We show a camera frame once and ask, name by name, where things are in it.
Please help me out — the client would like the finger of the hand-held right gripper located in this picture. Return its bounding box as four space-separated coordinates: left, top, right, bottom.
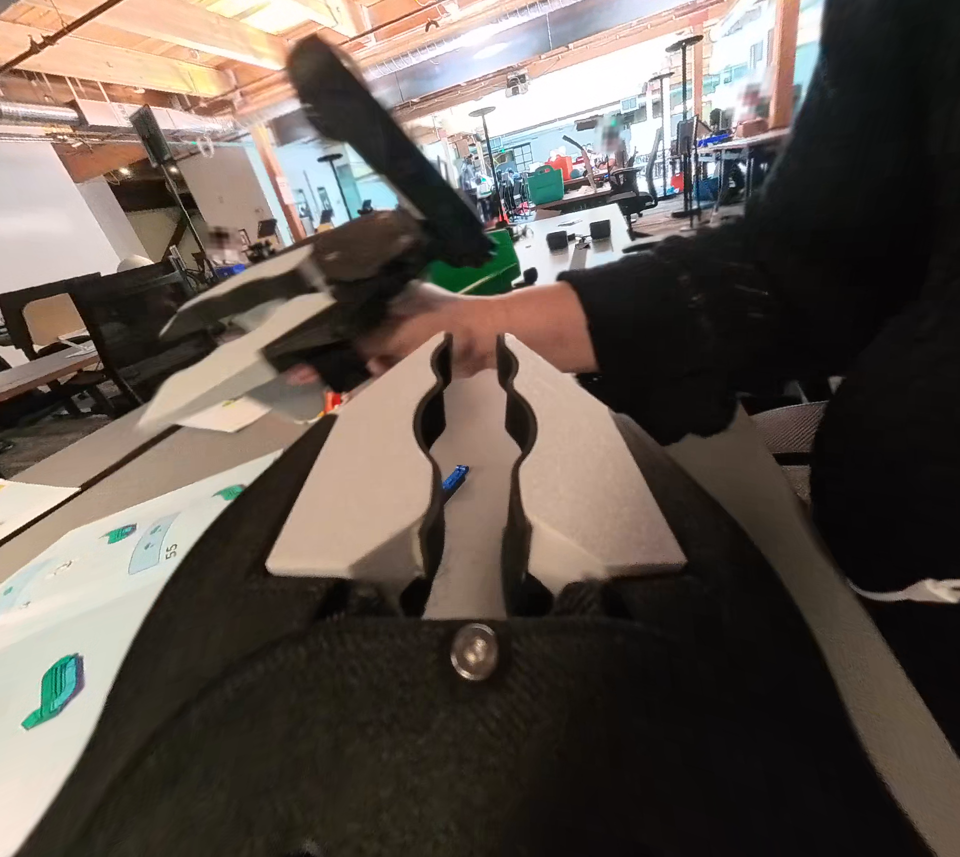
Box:
159 245 333 342
137 294 336 432

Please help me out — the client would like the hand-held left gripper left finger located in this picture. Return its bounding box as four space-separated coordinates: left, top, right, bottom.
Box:
264 332 456 617

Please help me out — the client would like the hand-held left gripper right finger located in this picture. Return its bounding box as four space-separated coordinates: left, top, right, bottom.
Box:
495 333 689 614

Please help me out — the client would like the pale blue instruction booklet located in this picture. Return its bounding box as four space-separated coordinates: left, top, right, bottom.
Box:
0 450 275 854

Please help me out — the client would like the person's right forearm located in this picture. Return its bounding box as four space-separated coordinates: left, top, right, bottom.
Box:
541 219 834 449

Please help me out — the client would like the person's right hand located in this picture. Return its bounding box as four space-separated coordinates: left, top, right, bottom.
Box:
285 281 546 393

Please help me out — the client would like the white booklet yellow figure print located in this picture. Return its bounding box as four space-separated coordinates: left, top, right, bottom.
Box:
178 393 290 435

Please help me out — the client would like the black mesh office chair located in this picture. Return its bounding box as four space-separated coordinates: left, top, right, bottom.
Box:
71 264 219 408

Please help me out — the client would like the green plastic bin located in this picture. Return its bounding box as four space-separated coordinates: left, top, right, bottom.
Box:
427 229 524 297

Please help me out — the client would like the white table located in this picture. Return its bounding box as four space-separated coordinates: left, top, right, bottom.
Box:
513 203 639 290

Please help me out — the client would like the wooden back office chair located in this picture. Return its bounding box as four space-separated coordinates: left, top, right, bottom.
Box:
0 272 102 363

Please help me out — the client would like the person's black sweater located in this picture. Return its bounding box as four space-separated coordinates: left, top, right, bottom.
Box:
787 0 960 753

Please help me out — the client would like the white drawstring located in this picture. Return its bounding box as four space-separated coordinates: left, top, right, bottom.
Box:
851 575 960 607

